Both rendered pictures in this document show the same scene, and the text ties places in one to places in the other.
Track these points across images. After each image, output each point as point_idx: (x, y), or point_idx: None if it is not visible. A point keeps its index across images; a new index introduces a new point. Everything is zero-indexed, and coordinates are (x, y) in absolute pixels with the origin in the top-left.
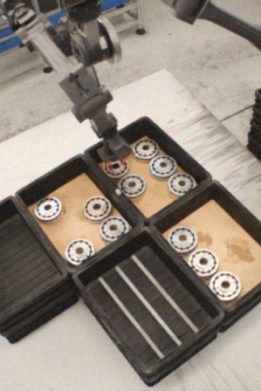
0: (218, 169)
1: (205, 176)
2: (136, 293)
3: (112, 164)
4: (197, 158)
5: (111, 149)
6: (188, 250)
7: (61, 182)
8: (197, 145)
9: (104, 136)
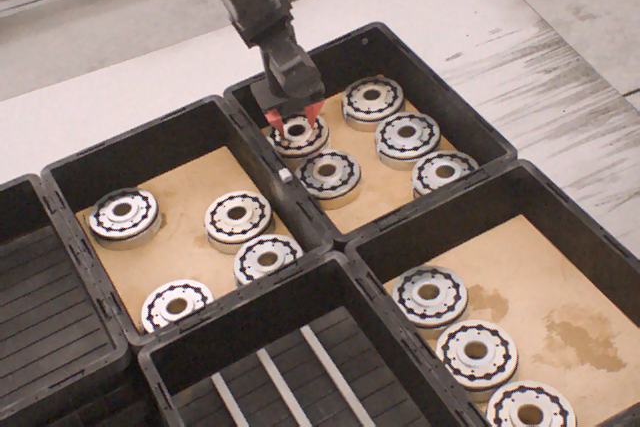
0: (559, 163)
1: (501, 153)
2: (297, 417)
3: (288, 127)
4: (508, 137)
5: (274, 74)
6: (438, 322)
7: (167, 161)
8: (512, 108)
9: (259, 41)
